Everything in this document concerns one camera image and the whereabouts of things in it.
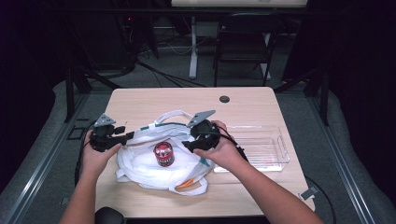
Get aluminium floor rail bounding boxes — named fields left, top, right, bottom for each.
left=305, top=95, right=378, bottom=224
left=0, top=92, right=92, bottom=224

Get red can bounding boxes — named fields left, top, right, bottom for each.
left=152, top=141, right=176, bottom=168

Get clear plastic tray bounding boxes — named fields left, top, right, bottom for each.
left=213, top=124, right=291, bottom=173

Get grey tape piece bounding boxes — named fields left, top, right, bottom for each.
left=298, top=186, right=319, bottom=201

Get black metal stand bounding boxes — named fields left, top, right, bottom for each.
left=64, top=63, right=123, bottom=123
left=273, top=64, right=332, bottom=127

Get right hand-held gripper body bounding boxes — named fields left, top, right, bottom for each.
left=186, top=109, right=222, bottom=150

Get black stool seat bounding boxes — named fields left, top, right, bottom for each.
left=94, top=206, right=127, bottom=224

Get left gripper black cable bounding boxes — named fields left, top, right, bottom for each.
left=74, top=122, right=96, bottom=187

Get black floor cable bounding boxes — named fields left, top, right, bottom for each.
left=135, top=60, right=207, bottom=89
left=304, top=175, right=338, bottom=224

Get person's right hand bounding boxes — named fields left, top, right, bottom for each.
left=193, top=119, right=250, bottom=172

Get white tote bag green patches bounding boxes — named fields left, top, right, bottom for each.
left=115, top=109, right=217, bottom=197

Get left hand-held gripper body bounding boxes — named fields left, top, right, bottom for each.
left=89, top=114, right=125, bottom=153

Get white desk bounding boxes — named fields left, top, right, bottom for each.
left=170, top=0, right=310, bottom=80

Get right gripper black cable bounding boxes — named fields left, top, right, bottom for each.
left=199, top=124, right=250, bottom=163

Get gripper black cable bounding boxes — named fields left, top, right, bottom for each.
left=199, top=124, right=250, bottom=163
left=74, top=122, right=96, bottom=187

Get person's left hand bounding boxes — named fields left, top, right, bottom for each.
left=81, top=130, right=123, bottom=180

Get black folding chair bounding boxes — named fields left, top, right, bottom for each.
left=213, top=12, right=285, bottom=88

